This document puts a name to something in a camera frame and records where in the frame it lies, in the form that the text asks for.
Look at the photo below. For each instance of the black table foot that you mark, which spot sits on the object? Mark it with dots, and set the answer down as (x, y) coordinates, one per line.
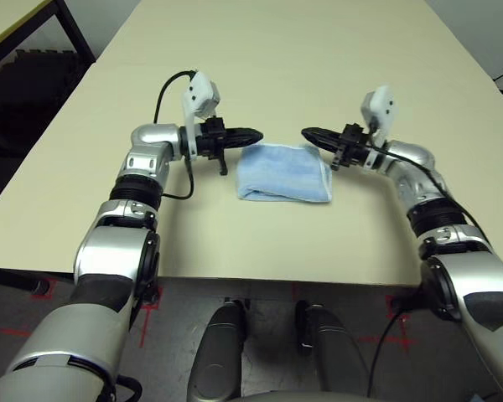
(406, 302)
(21, 281)

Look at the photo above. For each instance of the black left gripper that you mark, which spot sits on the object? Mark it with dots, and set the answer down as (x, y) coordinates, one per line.
(211, 140)

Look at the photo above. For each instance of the light blue terry towel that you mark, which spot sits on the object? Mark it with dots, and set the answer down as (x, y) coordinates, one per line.
(285, 173)

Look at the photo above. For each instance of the black foam floor mats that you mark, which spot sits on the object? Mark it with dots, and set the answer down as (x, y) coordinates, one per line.
(25, 100)

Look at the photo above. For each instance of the beige side table black frame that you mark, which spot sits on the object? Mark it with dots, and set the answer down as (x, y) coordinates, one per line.
(33, 29)

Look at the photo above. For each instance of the dark grey robot left leg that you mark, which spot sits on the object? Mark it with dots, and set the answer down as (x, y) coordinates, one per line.
(218, 356)

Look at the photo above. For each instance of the dark grey robot leg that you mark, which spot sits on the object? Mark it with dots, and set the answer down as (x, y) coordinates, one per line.
(331, 356)
(218, 356)

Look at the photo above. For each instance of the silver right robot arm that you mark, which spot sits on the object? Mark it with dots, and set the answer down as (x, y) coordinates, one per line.
(419, 176)

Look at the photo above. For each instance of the dark grey robot right leg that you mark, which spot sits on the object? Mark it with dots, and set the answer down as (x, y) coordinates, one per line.
(331, 356)

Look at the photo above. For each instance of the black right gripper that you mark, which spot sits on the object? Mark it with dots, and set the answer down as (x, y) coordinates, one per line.
(352, 146)

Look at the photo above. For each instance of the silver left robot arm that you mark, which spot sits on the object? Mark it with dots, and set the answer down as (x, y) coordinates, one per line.
(146, 163)

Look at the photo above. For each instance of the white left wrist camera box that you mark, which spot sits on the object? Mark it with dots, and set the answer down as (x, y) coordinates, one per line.
(197, 109)

